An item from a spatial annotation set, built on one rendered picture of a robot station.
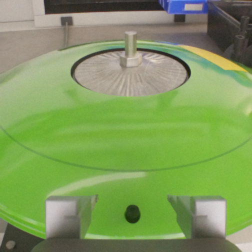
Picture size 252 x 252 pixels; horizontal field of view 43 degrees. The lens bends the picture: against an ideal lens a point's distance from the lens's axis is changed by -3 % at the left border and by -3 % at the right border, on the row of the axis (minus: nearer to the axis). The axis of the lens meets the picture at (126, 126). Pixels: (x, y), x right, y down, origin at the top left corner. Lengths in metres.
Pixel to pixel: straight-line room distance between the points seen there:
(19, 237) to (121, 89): 0.20
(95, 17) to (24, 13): 0.28
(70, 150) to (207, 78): 0.14
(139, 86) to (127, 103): 0.03
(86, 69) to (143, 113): 0.09
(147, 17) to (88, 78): 0.80
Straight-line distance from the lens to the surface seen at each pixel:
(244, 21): 0.66
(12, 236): 0.37
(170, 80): 0.27
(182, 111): 0.23
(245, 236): 0.39
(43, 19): 1.07
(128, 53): 0.28
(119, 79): 0.27
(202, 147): 0.21
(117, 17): 1.06
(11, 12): 1.23
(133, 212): 0.18
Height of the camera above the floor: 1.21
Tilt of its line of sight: 33 degrees down
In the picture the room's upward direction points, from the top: straight up
